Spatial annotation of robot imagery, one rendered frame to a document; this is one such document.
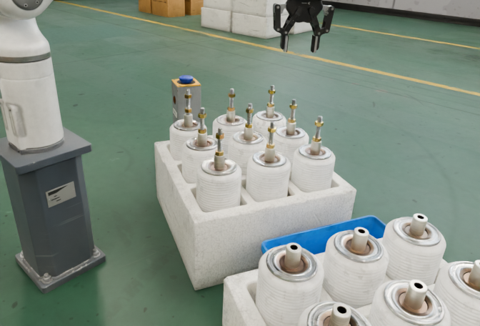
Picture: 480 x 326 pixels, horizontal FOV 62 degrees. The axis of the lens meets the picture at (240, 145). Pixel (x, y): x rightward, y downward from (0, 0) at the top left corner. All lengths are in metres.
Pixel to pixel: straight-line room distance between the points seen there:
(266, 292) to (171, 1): 4.28
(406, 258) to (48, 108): 0.68
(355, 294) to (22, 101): 0.65
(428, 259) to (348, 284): 0.14
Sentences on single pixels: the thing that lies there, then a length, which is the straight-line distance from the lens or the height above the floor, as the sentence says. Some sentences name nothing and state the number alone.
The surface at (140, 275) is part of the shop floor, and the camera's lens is 0.96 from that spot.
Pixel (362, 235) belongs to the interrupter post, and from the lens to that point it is 0.64.
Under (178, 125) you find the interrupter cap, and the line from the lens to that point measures 1.03.
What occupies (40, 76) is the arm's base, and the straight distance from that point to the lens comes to 0.80.
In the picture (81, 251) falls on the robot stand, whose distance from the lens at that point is 0.97.
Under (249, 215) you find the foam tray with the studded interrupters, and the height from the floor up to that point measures 0.17.
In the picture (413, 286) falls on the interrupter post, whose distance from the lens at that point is 0.59.
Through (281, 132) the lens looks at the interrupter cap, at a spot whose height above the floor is 0.25.
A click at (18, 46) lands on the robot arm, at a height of 0.50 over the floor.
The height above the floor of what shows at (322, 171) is 0.23.
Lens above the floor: 0.65
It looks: 25 degrees down
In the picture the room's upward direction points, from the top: 3 degrees clockwise
